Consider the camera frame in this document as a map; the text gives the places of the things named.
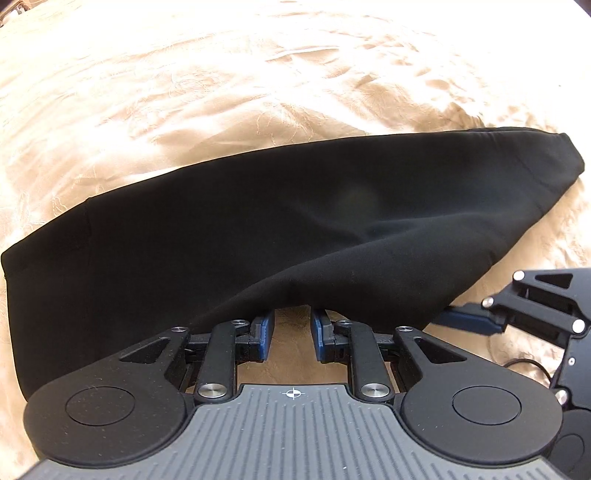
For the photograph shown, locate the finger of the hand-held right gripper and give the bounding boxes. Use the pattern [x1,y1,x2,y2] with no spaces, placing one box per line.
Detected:
[441,268,591,348]

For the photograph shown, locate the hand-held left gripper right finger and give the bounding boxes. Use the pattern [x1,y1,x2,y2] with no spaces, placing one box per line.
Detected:
[310,308,466,400]

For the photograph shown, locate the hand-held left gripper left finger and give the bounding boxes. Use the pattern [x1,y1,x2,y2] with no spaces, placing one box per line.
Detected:
[119,310,276,400]

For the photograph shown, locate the black pants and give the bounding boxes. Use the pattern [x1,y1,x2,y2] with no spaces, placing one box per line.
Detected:
[0,126,583,401]

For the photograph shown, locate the cream embroidered bedspread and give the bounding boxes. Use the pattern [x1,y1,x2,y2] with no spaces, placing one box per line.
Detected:
[0,0,591,480]

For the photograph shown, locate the black cable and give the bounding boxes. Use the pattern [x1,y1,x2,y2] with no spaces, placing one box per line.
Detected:
[502,358,557,389]

